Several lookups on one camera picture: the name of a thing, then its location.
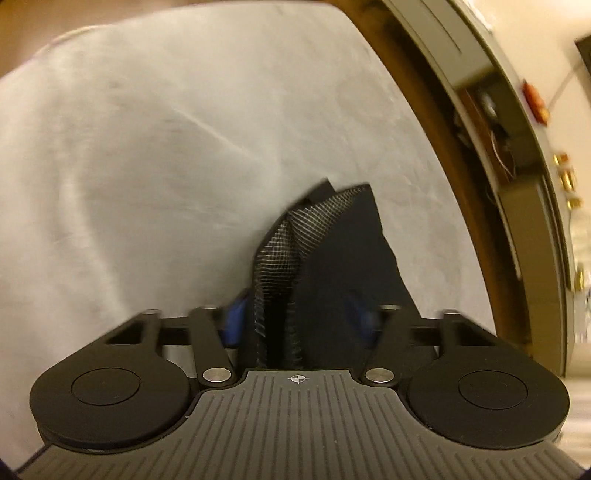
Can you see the gold jar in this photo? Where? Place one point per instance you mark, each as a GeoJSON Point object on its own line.
{"type": "Point", "coordinates": [575, 202]}
{"type": "Point", "coordinates": [568, 180]}
{"type": "Point", "coordinates": [562, 159]}

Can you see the group of white bottles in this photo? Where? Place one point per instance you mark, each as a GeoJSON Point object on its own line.
{"type": "Point", "coordinates": [581, 235]}

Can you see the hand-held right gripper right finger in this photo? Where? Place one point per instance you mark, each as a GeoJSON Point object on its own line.
{"type": "Point", "coordinates": [360, 318]}

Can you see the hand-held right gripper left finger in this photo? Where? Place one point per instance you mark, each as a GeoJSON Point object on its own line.
{"type": "Point", "coordinates": [235, 323]}

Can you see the long brown sideboard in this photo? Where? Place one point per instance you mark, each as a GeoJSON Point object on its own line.
{"type": "Point", "coordinates": [519, 217]}

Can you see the red ornament on sideboard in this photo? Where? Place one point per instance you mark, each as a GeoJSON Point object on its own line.
{"type": "Point", "coordinates": [535, 99]}

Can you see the gold jars pair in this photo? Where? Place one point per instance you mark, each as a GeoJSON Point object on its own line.
{"type": "Point", "coordinates": [581, 277]}

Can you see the black garment with mesh lining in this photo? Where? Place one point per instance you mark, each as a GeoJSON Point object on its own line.
{"type": "Point", "coordinates": [332, 258]}

